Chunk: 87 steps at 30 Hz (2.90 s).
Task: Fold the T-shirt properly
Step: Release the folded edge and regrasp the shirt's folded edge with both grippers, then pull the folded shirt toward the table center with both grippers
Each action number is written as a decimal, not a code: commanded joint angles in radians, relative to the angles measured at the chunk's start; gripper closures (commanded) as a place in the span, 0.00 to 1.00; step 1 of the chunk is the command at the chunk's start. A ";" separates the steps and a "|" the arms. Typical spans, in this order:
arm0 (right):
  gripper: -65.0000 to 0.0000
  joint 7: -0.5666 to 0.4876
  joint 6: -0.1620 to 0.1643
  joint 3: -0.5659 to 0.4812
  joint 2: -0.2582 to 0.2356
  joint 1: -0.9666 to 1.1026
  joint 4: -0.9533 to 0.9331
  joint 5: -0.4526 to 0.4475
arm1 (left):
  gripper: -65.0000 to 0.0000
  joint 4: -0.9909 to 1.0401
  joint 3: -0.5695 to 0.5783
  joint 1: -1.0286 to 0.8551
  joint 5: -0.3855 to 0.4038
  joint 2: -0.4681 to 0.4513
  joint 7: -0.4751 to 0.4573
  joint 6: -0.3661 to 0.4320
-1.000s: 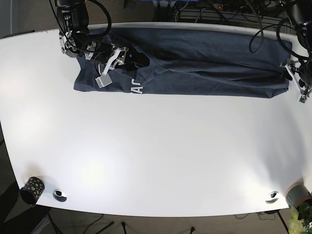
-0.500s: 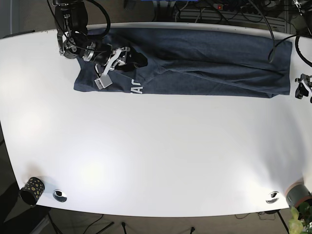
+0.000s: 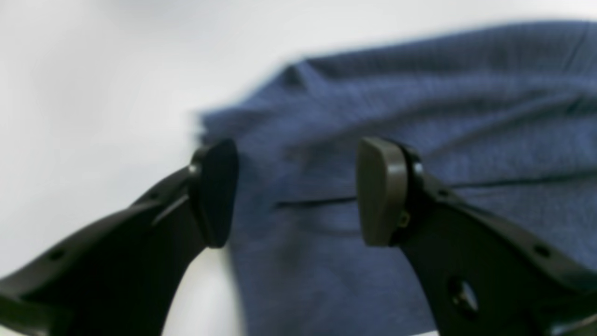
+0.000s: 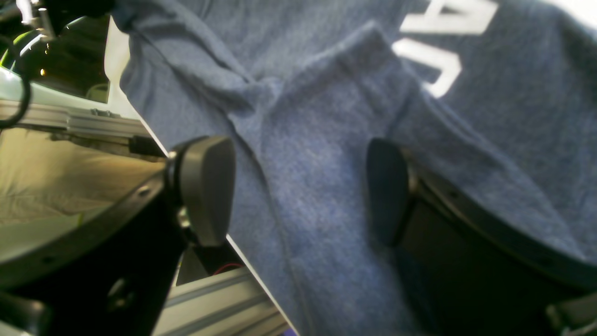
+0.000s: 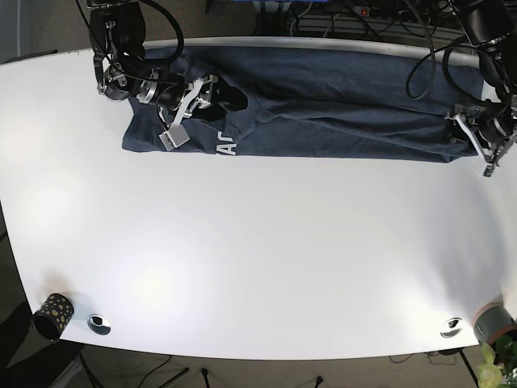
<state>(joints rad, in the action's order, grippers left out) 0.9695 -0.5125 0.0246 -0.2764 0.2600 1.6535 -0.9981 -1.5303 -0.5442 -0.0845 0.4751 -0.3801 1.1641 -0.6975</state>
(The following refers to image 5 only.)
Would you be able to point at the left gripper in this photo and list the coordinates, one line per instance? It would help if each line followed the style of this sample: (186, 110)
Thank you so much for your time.
(490, 133)

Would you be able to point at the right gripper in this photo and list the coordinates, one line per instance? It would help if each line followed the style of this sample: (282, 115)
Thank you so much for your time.
(199, 94)

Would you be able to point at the navy blue T-shirt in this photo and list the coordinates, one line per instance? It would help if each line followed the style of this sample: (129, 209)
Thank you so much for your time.
(314, 103)

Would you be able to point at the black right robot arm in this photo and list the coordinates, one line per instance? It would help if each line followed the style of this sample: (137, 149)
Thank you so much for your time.
(122, 70)

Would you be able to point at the grey plant pot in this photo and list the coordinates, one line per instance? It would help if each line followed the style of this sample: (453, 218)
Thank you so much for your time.
(492, 322)

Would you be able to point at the right silver table grommet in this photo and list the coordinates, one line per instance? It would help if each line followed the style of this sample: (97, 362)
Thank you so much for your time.
(451, 328)

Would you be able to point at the silver table grommet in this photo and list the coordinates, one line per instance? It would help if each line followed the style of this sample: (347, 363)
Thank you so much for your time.
(98, 324)
(451, 328)

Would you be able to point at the green potted plant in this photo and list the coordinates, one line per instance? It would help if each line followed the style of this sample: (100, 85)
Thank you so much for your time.
(498, 368)

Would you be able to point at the left silver table grommet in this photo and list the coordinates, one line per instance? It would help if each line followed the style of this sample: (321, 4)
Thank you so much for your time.
(98, 324)

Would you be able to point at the black dotted cup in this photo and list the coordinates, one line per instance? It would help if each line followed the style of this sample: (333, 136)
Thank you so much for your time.
(51, 319)

